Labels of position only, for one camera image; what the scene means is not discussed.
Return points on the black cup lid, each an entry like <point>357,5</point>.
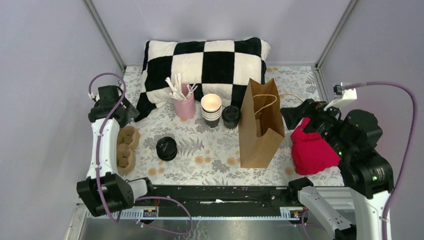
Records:
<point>231,114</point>

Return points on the black white checkered pillow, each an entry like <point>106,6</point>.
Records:
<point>221,67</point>

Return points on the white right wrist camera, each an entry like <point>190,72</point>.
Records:
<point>343,97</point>

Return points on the red cloth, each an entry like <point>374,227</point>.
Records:
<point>310,153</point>

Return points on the floral table mat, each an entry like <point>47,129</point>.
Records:
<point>211,156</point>

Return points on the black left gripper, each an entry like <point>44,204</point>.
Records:
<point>131,112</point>

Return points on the brown paper bag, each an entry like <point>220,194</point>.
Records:
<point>261,128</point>

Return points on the stack of paper cups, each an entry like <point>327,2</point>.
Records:
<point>211,109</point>

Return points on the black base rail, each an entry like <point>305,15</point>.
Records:
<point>213,202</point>

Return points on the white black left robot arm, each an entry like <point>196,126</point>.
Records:
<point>104,191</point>

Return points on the pink cup holder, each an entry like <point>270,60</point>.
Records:
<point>185,109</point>

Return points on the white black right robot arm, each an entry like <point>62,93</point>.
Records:
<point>367,174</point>

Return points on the brown cardboard cup carrier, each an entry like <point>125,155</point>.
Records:
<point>127,142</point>

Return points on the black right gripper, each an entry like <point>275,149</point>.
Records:
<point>311,108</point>

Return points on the white wrapped straws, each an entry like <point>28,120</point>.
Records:
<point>178,92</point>

